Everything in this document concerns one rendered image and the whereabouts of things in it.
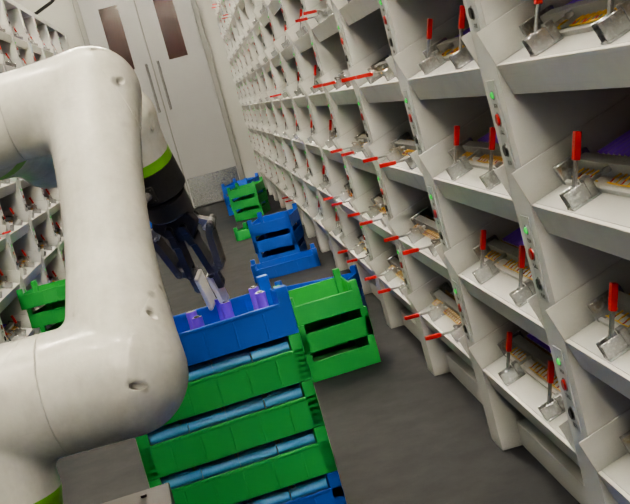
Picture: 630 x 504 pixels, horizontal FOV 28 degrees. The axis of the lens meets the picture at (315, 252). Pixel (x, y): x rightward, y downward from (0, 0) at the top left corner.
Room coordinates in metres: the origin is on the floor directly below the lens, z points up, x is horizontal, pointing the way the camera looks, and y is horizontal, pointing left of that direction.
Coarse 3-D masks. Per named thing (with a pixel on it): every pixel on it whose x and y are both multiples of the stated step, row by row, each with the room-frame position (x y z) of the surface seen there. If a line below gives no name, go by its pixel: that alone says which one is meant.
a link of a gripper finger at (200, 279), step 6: (198, 270) 2.13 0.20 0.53; (198, 276) 2.12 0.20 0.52; (204, 276) 2.14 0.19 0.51; (198, 282) 2.11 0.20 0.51; (204, 282) 2.13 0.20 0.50; (198, 288) 2.12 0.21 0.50; (204, 288) 2.12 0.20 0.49; (210, 288) 2.15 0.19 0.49; (204, 294) 2.12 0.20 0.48; (210, 294) 2.14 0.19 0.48; (204, 300) 2.13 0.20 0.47; (210, 300) 2.13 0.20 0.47; (210, 306) 2.13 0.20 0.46
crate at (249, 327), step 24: (264, 288) 2.18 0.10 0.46; (216, 312) 2.18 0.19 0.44; (240, 312) 2.18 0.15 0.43; (264, 312) 1.99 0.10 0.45; (288, 312) 2.00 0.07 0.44; (192, 336) 1.97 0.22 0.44; (216, 336) 1.98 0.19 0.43; (240, 336) 1.99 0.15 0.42; (264, 336) 1.99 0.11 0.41; (192, 360) 1.97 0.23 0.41
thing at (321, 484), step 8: (312, 480) 2.02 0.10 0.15; (320, 480) 2.01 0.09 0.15; (296, 488) 2.00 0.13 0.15; (304, 488) 2.00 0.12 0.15; (312, 488) 2.00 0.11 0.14; (320, 488) 2.00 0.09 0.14; (264, 496) 2.01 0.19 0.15; (272, 496) 1.99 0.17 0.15; (280, 496) 1.99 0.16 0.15; (288, 496) 1.99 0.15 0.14; (296, 496) 2.00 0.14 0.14
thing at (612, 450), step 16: (624, 416) 1.66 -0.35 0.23; (608, 432) 1.66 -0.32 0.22; (624, 432) 1.66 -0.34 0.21; (592, 448) 1.65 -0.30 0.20; (608, 448) 1.65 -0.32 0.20; (624, 448) 1.66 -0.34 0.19; (592, 464) 1.65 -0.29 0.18; (608, 464) 1.65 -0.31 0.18; (624, 464) 1.63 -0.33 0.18; (608, 480) 1.61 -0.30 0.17; (624, 480) 1.59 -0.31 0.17; (624, 496) 1.55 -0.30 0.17
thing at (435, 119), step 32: (384, 0) 2.38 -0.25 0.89; (416, 0) 2.36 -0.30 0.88; (448, 0) 2.36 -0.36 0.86; (416, 32) 2.36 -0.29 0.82; (416, 96) 2.36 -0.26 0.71; (480, 96) 2.36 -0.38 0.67; (448, 128) 2.36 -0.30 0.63; (448, 224) 2.36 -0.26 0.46; (480, 224) 2.36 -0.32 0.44; (480, 320) 2.36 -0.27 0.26; (480, 384) 2.41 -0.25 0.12; (512, 416) 2.36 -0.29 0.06
